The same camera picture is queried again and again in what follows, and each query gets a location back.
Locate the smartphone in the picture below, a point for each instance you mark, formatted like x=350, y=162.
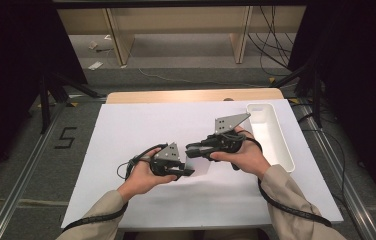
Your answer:
x=199, y=166

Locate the aluminium floor rail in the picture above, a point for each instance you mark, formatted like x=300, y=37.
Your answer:
x=346, y=181
x=22, y=181

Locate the long white plastic tray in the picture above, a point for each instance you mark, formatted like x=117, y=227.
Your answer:
x=269, y=133

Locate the beige wooden desk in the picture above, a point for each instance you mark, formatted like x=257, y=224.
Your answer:
x=176, y=20

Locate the white foam board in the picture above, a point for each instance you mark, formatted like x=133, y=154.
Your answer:
x=136, y=126

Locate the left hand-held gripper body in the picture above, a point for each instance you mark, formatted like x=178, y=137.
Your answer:
x=169, y=155

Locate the person's left hand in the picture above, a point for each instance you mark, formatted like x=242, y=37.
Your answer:
x=139, y=180

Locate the light wooden table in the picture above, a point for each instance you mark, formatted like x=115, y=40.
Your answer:
x=176, y=96

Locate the person's right hand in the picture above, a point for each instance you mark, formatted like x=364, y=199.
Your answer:
x=249, y=158

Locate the dark curtain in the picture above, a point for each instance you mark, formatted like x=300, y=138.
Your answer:
x=9, y=66
x=359, y=66

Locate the yellow tape piece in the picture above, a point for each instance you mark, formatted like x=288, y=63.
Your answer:
x=272, y=80
x=294, y=100
x=72, y=104

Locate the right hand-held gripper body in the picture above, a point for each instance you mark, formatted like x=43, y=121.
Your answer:
x=226, y=125

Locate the white paper scrap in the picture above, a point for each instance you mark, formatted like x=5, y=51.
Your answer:
x=92, y=44
x=95, y=65

